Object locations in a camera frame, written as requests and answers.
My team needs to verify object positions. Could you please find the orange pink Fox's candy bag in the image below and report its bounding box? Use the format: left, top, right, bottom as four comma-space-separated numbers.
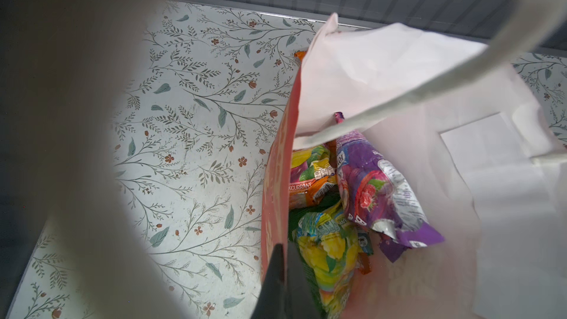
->
289, 144, 337, 210

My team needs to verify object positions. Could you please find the green Fox's candy bag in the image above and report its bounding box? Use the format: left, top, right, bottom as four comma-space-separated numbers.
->
289, 202, 374, 318

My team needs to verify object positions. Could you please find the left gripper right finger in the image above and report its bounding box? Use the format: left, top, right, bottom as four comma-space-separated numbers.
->
284, 243, 320, 319

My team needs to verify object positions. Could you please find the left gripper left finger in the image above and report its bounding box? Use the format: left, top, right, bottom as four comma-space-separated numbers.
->
251, 244, 285, 319

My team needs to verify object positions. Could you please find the purple snack packet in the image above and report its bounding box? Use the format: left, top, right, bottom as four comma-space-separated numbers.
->
335, 130, 444, 262

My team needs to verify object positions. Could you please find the red paper gift bag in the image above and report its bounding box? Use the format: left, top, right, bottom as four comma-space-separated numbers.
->
8, 0, 567, 319

